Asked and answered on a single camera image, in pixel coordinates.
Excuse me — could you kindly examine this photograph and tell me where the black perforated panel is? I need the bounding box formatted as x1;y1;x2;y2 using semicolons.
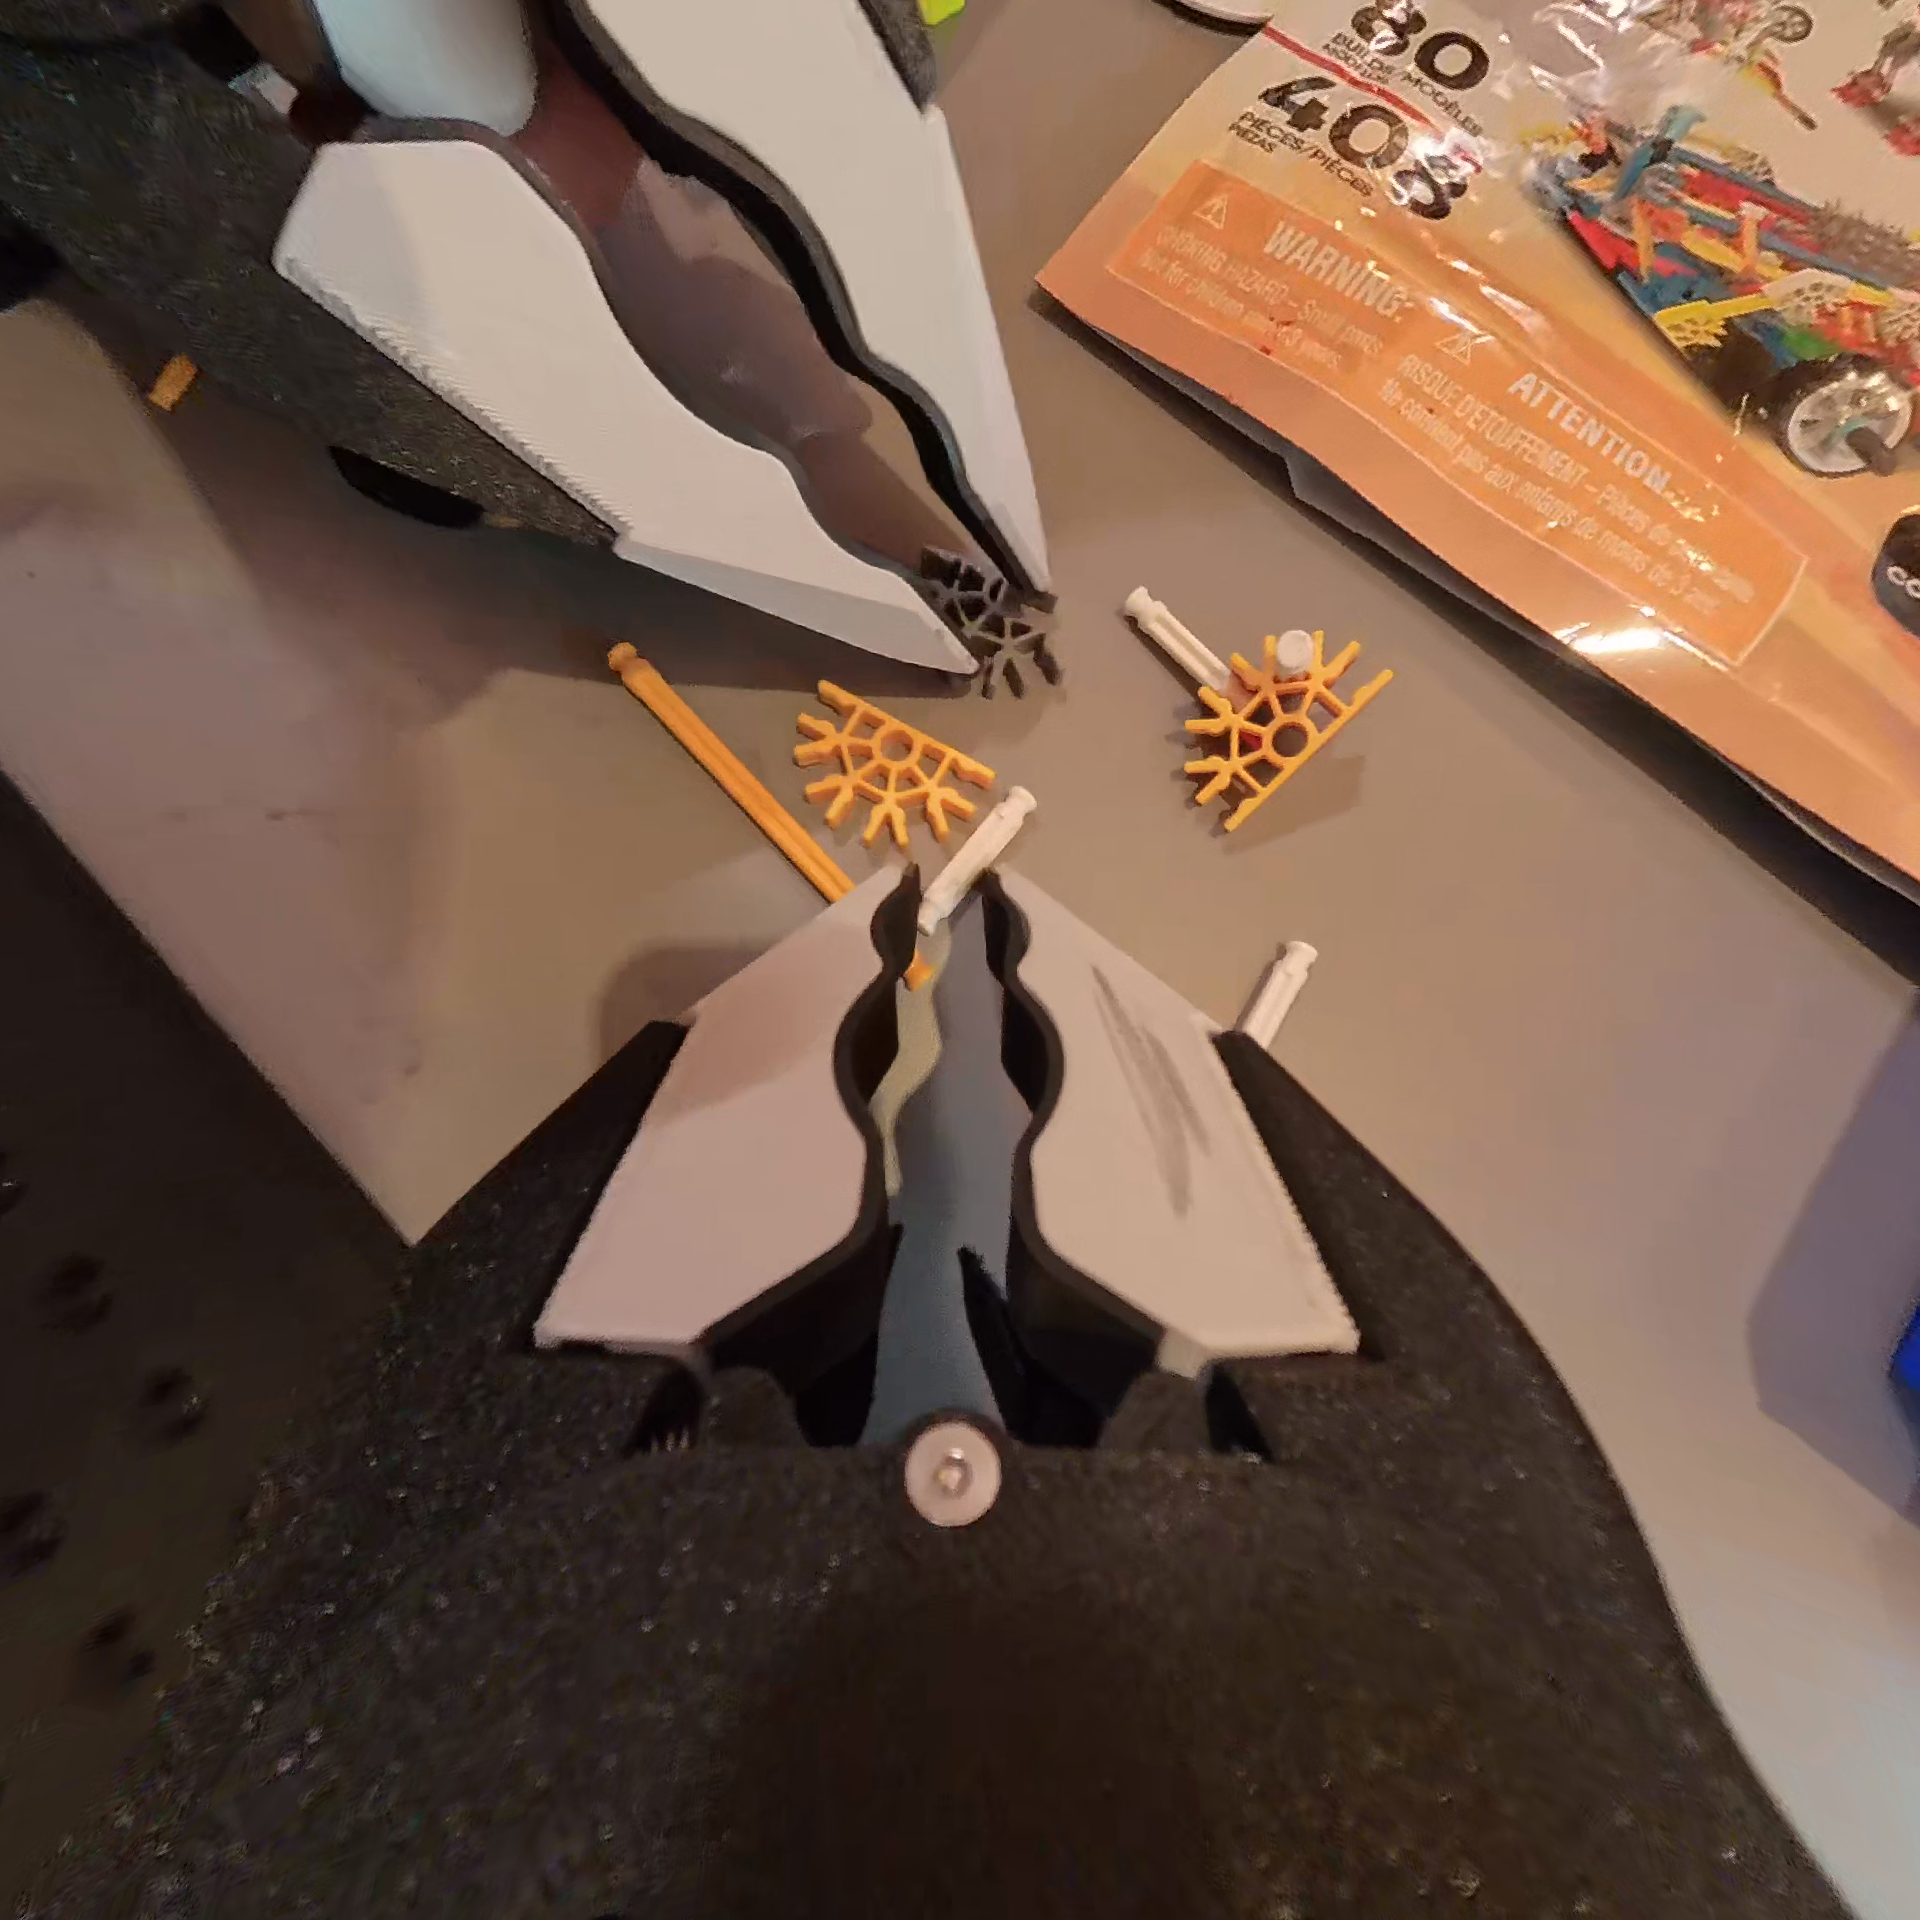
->
0;769;419;1906

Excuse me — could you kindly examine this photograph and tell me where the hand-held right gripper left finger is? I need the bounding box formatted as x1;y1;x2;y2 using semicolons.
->
532;861;923;1360

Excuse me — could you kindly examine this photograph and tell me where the grey snowflake connector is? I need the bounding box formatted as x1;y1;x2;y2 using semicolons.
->
914;545;1069;705

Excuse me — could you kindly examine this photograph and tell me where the orange toy set bag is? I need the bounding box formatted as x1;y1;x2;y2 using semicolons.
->
1031;0;1920;887

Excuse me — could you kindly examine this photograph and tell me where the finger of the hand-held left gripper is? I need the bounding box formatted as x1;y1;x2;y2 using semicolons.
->
273;129;986;677
563;0;1056;602

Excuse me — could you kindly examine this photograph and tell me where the yellow fan connector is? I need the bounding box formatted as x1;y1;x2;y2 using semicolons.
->
1183;631;1397;834
791;680;1000;845

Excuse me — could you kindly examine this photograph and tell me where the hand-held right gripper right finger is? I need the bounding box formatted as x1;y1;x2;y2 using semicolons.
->
979;873;1364;1379

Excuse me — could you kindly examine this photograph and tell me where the long yellow rod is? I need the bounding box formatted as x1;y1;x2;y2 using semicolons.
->
607;640;935;993

